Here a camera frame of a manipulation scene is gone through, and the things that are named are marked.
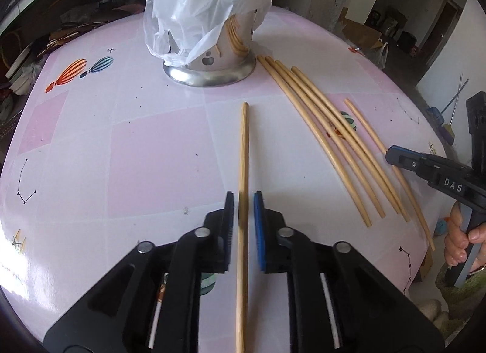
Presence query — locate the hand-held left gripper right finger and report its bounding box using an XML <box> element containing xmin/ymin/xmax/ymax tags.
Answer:
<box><xmin>253</xmin><ymin>191</ymin><xmax>445</xmax><ymax>353</ymax></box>

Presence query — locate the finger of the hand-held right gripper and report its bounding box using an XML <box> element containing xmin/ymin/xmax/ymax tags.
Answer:
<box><xmin>385</xmin><ymin>145</ymin><xmax>437</xmax><ymax>183</ymax></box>

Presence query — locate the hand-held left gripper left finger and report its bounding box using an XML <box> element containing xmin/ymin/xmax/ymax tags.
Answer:
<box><xmin>43</xmin><ymin>191</ymin><xmax>235</xmax><ymax>353</ymax></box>

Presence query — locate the single wooden chopstick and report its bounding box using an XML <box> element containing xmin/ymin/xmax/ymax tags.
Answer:
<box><xmin>235</xmin><ymin>102</ymin><xmax>250</xmax><ymax>353</ymax></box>

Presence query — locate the bunch of wooden chopsticks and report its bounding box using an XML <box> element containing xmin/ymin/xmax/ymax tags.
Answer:
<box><xmin>224</xmin><ymin>15</ymin><xmax>436</xmax><ymax>251</ymax></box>

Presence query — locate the steel utensil holder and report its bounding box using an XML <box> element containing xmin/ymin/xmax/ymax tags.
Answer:
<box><xmin>163</xmin><ymin>8</ymin><xmax>257</xmax><ymax>88</ymax></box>

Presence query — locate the person's right hand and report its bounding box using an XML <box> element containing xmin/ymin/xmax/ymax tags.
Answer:
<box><xmin>444</xmin><ymin>204</ymin><xmax>486</xmax><ymax>275</ymax></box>

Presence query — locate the white plastic carrier bag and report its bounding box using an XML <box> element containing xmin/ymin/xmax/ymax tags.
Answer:
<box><xmin>370</xmin><ymin>41</ymin><xmax>390</xmax><ymax>70</ymax></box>

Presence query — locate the green fuzzy cloth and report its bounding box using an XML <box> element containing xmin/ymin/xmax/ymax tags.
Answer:
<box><xmin>436</xmin><ymin>258</ymin><xmax>486</xmax><ymax>334</ymax></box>

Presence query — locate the cardboard box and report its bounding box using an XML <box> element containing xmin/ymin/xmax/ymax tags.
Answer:
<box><xmin>339</xmin><ymin>7</ymin><xmax>383</xmax><ymax>50</ymax></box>

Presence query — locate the metal-handled broom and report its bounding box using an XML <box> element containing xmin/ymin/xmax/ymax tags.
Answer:
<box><xmin>429</xmin><ymin>76</ymin><xmax>469</xmax><ymax>145</ymax></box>

